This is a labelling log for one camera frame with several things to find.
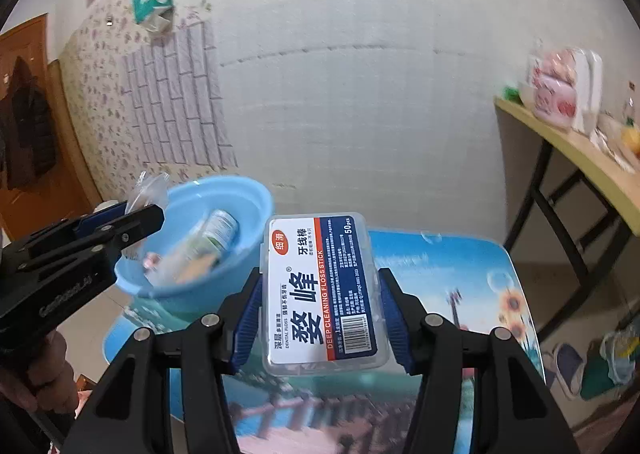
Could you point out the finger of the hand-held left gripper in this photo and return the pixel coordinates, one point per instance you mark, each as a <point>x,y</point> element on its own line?
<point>135,229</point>
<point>107,216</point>

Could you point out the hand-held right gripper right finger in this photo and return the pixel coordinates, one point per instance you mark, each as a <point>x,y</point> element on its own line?
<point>396,329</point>

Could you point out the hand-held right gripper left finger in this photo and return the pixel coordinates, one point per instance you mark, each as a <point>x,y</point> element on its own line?
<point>247,326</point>

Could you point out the clear plastic packet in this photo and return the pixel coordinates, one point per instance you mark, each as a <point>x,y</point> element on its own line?
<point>147,191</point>

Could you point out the tan packet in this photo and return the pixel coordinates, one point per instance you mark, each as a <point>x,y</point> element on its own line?
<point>197,269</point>

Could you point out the clear plastic floss box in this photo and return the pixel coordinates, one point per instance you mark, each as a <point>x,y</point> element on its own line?
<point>325,294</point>

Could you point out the green white bottle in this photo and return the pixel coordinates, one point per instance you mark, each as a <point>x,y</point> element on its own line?
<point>217,231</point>

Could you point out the blue plastic bowl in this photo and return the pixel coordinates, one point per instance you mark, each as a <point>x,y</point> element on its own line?
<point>250,214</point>

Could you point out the person's left hand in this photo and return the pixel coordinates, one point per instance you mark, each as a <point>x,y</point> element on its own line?
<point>47,374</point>

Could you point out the wooden door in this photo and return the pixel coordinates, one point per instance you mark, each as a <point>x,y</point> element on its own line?
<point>75,143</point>

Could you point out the scenic printed table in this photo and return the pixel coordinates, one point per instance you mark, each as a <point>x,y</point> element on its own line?
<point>445,264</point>

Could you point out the dark hanging jacket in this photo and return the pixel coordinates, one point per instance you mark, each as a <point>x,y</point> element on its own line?
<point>25,128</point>

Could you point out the pale bin bag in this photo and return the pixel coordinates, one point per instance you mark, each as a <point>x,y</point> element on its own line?
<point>620,356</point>

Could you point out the yellow folding table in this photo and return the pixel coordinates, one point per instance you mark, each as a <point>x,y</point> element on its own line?
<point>575,153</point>

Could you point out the small green packet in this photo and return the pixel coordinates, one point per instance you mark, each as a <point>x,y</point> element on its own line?
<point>511,93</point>

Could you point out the pink cartoon jar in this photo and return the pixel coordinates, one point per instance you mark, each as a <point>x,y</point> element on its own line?
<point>557,88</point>

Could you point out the orange fruit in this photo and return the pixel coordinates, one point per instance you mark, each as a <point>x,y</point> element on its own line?
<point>631,139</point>

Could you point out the white upright box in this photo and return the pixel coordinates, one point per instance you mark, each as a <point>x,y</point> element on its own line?
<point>590,93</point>

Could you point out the clear glass bottle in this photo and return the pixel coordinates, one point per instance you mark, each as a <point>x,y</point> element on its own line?
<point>632,103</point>

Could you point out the grey brick wall sticker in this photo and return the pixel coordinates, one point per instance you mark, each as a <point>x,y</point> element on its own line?
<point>175,98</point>

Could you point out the white wall holder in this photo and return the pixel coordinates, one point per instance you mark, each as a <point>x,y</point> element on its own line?
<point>162,22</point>

